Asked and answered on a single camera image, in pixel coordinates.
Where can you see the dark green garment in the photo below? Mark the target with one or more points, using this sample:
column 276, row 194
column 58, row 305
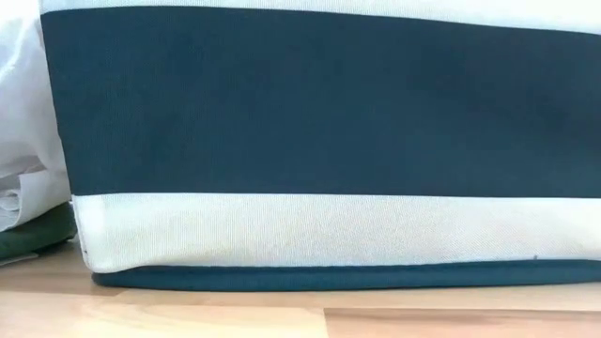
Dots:
column 37, row 232

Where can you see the blue and white striped fabric bin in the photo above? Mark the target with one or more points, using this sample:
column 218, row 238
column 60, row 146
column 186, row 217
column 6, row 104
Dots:
column 328, row 141

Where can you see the white crumpled garment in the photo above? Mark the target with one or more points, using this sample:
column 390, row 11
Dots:
column 23, row 117

